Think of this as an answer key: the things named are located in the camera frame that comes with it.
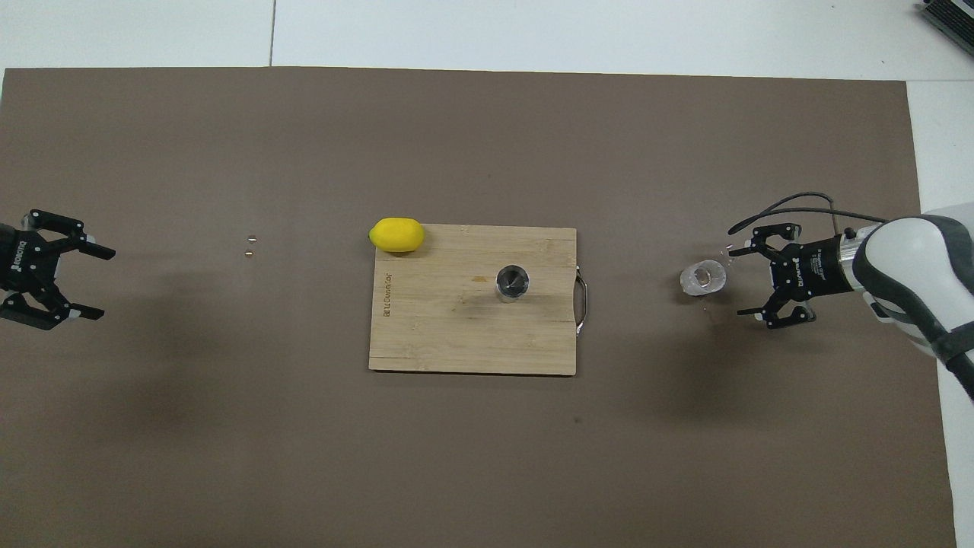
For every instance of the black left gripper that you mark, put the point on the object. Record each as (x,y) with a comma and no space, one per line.
(15,259)

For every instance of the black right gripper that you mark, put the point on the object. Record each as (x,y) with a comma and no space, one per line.
(814,268)

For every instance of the clear plastic cup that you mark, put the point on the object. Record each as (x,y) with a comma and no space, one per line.
(704,278)

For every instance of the steel jigger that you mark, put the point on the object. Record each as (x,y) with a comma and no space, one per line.
(512,283)

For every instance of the grey ridged device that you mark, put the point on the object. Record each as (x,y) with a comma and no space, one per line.
(951,15)

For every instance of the yellow lemon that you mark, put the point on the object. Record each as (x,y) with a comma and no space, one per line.
(397,235)

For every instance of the wooden cutting board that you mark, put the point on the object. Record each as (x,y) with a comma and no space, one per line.
(441,327)

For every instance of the brown table mat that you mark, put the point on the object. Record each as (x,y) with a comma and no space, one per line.
(487,457)

